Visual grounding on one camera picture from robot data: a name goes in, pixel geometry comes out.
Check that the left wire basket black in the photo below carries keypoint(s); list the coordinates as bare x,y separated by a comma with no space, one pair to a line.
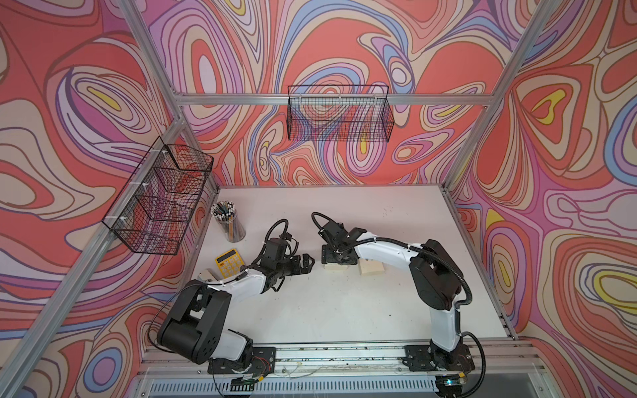
166,188

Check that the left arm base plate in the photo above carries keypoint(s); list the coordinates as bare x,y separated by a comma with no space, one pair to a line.
255,361

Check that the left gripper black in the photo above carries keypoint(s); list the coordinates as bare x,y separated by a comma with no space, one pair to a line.
307,269

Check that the wire basket black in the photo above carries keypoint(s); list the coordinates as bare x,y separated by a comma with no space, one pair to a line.
339,113
166,188

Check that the back wire basket black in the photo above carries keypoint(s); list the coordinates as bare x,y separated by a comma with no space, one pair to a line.
339,113

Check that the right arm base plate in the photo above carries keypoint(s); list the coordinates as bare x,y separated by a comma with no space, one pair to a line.
430,357

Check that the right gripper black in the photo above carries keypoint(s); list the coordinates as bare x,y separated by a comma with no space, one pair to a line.
327,256

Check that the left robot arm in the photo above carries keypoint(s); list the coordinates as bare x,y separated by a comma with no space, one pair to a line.
195,327

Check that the cup of coloured pencils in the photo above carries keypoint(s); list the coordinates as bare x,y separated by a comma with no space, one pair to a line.
225,213

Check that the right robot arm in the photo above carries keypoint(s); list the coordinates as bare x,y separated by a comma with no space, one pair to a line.
439,283

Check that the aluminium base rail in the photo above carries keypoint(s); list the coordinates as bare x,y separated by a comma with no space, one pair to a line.
503,368

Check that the cream lotus box far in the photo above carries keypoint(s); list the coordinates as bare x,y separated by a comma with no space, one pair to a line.
335,267

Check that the yellow calculator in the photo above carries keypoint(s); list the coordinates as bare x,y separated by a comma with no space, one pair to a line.
230,263

